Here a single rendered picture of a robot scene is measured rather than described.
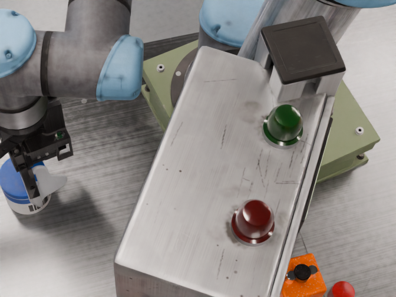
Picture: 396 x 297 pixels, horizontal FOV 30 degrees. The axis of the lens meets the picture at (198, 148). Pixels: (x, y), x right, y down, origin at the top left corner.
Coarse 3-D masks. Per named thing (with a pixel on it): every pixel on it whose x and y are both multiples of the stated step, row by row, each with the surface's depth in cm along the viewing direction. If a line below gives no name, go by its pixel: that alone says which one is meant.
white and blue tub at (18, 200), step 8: (8, 160) 109; (8, 168) 109; (0, 176) 108; (8, 176) 108; (16, 176) 108; (0, 184) 107; (8, 184) 107; (16, 184) 107; (8, 192) 107; (16, 192) 107; (24, 192) 107; (8, 200) 110; (16, 200) 108; (24, 200) 108; (48, 200) 113; (16, 208) 111; (24, 208) 111; (32, 208) 111; (40, 208) 112
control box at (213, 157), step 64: (192, 64) 50; (256, 64) 50; (192, 128) 48; (256, 128) 48; (320, 128) 49; (192, 192) 45; (256, 192) 46; (128, 256) 43; (192, 256) 43; (256, 256) 44
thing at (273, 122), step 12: (276, 108) 46; (288, 108) 46; (276, 120) 46; (288, 120) 46; (300, 120) 46; (264, 132) 47; (276, 132) 46; (288, 132) 46; (300, 132) 47; (276, 144) 47; (288, 144) 47
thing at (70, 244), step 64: (384, 64) 131; (128, 128) 121; (384, 128) 125; (0, 192) 114; (64, 192) 115; (128, 192) 116; (320, 192) 118; (384, 192) 119; (0, 256) 109; (64, 256) 110; (320, 256) 113; (384, 256) 114
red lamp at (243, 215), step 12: (252, 204) 43; (264, 204) 43; (240, 216) 43; (252, 216) 43; (264, 216) 43; (240, 228) 43; (252, 228) 43; (264, 228) 43; (240, 240) 44; (252, 240) 44; (264, 240) 44
